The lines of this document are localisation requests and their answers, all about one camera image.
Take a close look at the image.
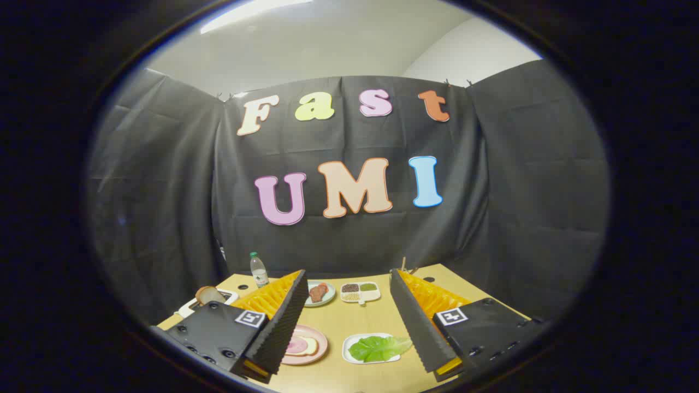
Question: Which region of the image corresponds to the green lettuce leaf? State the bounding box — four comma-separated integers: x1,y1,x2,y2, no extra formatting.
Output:
348,335,413,363

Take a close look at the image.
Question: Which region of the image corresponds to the pink round plate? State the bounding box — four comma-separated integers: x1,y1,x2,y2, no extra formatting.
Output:
281,324,329,366

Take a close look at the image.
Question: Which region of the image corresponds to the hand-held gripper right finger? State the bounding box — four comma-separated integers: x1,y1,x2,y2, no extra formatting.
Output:
389,267,548,383

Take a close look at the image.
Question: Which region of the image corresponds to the toasted bread slice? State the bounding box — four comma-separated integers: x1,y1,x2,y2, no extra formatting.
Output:
196,285,226,306

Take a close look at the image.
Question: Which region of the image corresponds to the white toaster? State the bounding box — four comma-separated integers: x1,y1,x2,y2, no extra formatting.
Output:
177,288,239,319

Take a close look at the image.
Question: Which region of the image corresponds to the white squarish plate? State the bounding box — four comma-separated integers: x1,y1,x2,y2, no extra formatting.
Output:
342,332,402,365

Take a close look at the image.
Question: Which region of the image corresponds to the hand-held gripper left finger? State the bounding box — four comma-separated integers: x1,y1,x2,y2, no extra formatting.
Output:
149,269,309,384

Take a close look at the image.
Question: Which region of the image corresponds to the light blue round plate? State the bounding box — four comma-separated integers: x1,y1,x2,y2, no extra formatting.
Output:
303,280,337,308

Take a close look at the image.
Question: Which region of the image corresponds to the black backdrop cloth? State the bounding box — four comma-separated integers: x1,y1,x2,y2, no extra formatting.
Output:
87,59,611,328

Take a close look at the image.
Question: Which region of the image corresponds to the white divided dish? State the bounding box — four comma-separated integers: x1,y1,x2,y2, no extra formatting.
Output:
340,282,381,305

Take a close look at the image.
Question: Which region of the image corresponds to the clear plastic water bottle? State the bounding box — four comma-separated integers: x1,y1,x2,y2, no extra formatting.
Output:
250,252,270,288

